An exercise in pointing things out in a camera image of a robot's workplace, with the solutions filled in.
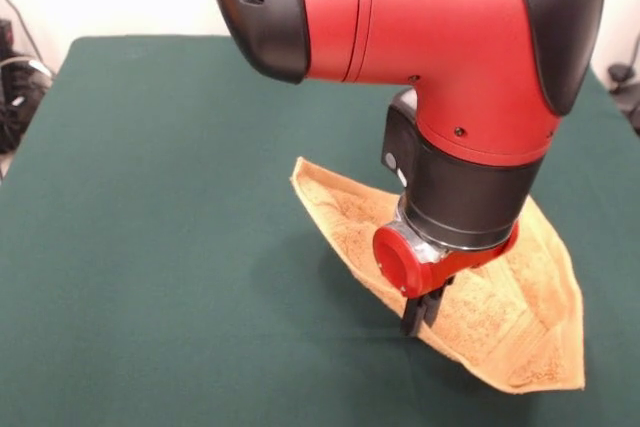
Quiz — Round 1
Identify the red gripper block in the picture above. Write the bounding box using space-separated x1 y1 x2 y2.
372 220 520 337

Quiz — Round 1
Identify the orange terry towel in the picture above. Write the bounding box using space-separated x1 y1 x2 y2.
290 156 586 394

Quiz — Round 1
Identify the dark green table cloth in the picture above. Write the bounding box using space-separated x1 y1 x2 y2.
0 34 640 427

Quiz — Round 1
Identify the black floor device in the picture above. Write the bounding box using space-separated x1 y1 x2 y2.
606 62 640 136

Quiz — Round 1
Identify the black cable bundle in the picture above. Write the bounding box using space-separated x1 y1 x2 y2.
0 52 55 154

